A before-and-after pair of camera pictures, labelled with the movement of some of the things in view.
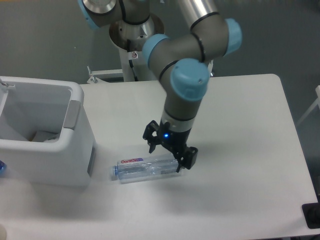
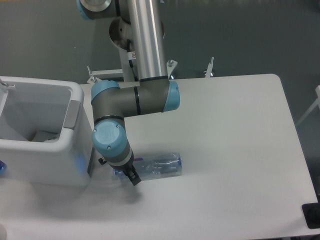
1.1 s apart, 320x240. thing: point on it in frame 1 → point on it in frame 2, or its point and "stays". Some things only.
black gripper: x=173 y=140 → x=128 y=168
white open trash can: x=45 y=138 stays
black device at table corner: x=311 y=212 stays
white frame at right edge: x=317 y=102 stays
